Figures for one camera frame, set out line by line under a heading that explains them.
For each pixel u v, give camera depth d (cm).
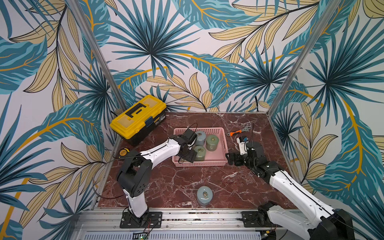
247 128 109
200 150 88
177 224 73
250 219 73
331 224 39
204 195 73
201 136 95
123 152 95
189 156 81
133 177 46
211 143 94
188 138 72
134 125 90
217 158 99
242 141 72
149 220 72
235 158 73
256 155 61
